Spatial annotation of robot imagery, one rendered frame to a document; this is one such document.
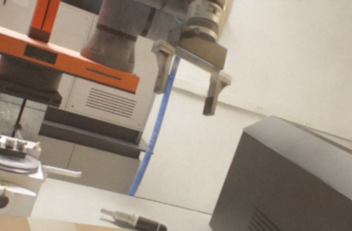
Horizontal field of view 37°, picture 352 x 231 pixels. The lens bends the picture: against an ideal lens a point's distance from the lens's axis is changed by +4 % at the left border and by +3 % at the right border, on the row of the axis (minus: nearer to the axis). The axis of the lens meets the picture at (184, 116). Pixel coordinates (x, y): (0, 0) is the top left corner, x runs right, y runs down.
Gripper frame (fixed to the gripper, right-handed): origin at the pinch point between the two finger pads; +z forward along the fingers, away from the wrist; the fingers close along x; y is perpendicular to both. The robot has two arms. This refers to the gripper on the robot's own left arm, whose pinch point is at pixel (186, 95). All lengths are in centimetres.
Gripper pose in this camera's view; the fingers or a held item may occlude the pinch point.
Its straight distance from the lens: 107.6
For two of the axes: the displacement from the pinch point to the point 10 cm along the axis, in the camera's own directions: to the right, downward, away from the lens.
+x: 7.7, 3.4, 5.5
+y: 6.1, -1.0, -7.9
